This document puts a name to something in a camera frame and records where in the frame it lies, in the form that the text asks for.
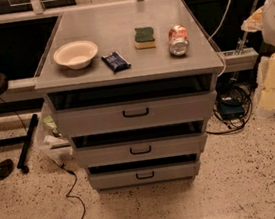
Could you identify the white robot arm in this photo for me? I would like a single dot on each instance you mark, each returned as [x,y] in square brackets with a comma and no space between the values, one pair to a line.
[263,20]

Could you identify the white paper bowl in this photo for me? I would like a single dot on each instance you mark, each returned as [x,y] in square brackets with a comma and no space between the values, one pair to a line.
[76,55]

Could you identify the green yellow sponge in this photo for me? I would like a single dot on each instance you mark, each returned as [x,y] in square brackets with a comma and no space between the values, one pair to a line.
[144,38]

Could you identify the clear plastic bag trash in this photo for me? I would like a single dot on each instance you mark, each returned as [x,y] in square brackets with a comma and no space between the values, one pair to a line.
[49,140]

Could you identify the grey bottom drawer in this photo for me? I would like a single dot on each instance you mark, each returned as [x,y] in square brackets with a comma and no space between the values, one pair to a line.
[143,172]

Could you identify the tangled black cables box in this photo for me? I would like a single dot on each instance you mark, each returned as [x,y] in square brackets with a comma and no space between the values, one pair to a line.
[233,106]

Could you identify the grey middle drawer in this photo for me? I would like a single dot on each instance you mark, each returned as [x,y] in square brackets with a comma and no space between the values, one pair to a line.
[134,145]

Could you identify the grey drawer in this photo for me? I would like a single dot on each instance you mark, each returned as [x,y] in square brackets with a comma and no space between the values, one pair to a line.
[143,172]
[104,109]
[134,145]

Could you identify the dark blue snack packet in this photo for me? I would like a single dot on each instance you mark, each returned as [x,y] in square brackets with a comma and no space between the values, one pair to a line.
[115,62]

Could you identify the grey drawer cabinet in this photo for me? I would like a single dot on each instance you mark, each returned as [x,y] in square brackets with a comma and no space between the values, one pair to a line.
[112,29]

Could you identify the grey top drawer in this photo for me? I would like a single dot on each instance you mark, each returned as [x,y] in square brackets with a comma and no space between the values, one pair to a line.
[104,109]

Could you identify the crushed orange soda can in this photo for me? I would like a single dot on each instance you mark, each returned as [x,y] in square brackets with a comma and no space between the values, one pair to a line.
[178,40]

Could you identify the black chair base leg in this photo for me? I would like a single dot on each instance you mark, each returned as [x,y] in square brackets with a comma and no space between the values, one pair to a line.
[25,140]

